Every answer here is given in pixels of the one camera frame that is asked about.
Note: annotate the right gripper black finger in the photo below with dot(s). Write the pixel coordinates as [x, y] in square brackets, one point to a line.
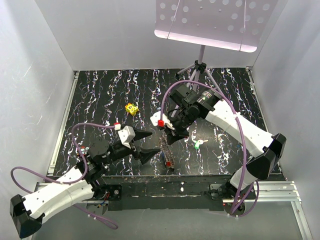
[172, 139]
[178, 135]

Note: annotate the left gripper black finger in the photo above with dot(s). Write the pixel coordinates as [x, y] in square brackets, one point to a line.
[140, 134]
[146, 154]

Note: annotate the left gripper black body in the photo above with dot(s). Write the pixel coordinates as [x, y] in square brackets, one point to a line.
[122, 151]

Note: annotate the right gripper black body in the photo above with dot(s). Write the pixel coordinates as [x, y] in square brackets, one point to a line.
[182, 121]

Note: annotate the green key tag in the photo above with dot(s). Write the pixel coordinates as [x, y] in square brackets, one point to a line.
[197, 145]

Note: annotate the silver key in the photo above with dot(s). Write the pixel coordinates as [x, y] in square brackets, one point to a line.
[202, 141]

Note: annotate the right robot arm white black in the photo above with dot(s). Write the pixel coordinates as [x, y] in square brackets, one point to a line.
[262, 150]

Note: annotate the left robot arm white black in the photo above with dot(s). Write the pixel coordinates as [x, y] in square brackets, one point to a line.
[82, 182]

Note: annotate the yellow owl number block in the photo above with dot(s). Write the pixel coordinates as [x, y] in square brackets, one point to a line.
[131, 109]

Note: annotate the red owl number block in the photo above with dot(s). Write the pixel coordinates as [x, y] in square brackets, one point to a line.
[84, 149]

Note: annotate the lilac music stand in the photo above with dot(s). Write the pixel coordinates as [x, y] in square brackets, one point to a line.
[237, 25]

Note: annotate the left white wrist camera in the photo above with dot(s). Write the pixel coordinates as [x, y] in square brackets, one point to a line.
[126, 136]

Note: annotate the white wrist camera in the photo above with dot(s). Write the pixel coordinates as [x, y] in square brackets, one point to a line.
[161, 120]
[126, 136]

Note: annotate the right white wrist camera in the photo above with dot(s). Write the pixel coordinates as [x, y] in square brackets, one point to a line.
[161, 120]

